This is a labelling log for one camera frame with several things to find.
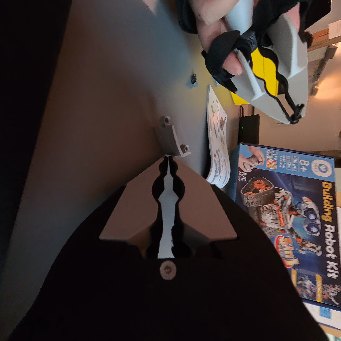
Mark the grey desk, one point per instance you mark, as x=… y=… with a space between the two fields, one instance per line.
x=106 y=106

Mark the black device with green light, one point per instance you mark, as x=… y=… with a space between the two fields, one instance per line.
x=249 y=130

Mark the person's left hand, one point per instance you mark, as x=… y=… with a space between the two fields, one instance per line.
x=210 y=24

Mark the yellow storage bin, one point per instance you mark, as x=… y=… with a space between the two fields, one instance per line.
x=262 y=69

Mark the grey metal bracket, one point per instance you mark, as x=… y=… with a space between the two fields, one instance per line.
x=323 y=69

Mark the white paper sign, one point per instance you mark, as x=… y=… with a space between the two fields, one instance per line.
x=335 y=30

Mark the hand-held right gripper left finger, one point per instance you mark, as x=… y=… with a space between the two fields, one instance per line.
x=127 y=213

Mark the black connector pin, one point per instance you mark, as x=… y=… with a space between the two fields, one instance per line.
x=295 y=117

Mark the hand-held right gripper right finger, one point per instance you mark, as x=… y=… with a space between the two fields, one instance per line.
x=207 y=213

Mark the small grey connector piece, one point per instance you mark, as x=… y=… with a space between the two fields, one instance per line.
x=193 y=83

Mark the grey curved building piece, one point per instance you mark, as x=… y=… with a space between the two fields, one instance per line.
x=167 y=141

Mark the wooden beam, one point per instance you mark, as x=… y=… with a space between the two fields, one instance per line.
x=323 y=38

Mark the blue robot kit box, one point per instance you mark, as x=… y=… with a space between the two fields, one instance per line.
x=279 y=213

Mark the white printed instruction sheet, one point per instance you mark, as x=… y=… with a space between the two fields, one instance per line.
x=325 y=314

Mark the open instruction booklet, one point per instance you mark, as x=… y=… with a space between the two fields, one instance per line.
x=218 y=149

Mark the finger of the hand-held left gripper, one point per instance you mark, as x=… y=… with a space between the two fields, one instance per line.
x=290 y=53
x=253 y=90

